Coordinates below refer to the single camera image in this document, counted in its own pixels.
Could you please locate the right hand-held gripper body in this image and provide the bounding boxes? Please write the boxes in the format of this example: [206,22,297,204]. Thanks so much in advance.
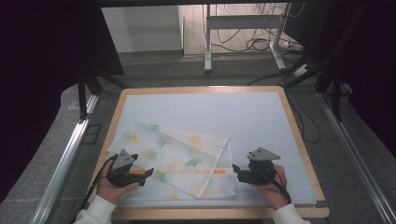
[247,147,281,185]

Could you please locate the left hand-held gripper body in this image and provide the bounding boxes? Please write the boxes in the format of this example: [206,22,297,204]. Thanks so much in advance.
[106,148,141,188]

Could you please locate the white leaf-print cloth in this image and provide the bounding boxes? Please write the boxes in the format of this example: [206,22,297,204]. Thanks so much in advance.
[106,120,237,201]

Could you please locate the person's right hand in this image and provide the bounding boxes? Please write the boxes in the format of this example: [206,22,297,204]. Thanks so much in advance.
[252,164,290,211]

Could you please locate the person's left hand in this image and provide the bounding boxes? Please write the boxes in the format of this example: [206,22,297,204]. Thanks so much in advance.
[96,161,140,204]

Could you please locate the black floor plate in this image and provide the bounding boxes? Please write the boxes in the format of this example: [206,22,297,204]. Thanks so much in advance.
[81,123,103,146]

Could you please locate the white table mat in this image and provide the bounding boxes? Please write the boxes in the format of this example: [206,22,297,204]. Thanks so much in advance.
[92,91,318,208]

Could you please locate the black metal stand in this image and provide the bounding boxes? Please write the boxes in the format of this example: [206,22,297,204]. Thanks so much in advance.
[284,6,368,122]
[78,72,129,121]

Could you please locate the dark curtain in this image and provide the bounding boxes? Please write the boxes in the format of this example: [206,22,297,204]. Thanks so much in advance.
[311,0,396,158]
[0,0,124,203]

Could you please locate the white power strip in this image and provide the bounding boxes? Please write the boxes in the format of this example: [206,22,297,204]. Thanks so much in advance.
[278,40,304,52]

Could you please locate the white cabinet panel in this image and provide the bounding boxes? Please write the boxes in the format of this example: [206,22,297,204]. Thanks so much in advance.
[101,5,185,54]

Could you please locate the left hand-held gripper black cable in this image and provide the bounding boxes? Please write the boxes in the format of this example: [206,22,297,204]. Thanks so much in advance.
[72,154,120,224]

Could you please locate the hand-held gripper black cable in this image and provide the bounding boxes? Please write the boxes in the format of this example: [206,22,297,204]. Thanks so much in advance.
[270,167,292,205]
[72,154,120,224]

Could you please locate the right hand-held gripper black cable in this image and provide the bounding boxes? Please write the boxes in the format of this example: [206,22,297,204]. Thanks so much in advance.
[270,167,292,205]

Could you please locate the aluminium rail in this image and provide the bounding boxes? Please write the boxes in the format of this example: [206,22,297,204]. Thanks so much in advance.
[317,91,396,224]
[31,94,100,224]

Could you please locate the thin black floor cable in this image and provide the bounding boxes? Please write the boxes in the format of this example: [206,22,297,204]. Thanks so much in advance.
[286,92,322,144]

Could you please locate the tangle of black floor cables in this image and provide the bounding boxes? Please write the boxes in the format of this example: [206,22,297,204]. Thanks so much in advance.
[214,3,306,54]

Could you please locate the white metal desk frame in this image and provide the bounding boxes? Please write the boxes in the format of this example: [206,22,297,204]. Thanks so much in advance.
[204,3,292,73]

